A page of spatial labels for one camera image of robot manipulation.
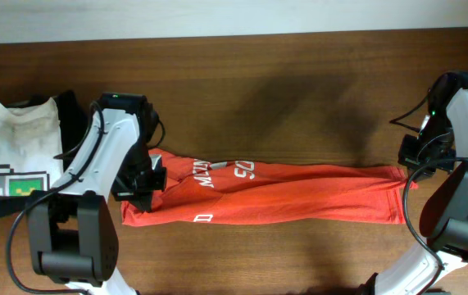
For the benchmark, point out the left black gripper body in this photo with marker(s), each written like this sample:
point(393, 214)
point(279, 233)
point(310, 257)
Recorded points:
point(138, 178)

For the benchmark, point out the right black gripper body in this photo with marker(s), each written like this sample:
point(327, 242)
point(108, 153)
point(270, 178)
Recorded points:
point(433, 144)

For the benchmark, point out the orange red t-shirt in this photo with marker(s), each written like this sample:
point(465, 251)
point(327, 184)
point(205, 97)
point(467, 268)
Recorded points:
point(256, 193)

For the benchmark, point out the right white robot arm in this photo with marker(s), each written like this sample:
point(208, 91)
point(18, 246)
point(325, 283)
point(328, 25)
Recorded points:
point(442, 235)

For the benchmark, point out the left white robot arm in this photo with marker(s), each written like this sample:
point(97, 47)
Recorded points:
point(73, 240)

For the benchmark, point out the folded black garment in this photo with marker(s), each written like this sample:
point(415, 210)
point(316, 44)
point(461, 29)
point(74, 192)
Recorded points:
point(74, 121)

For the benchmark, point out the folded white pixel-print t-shirt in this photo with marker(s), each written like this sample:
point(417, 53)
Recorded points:
point(30, 138)

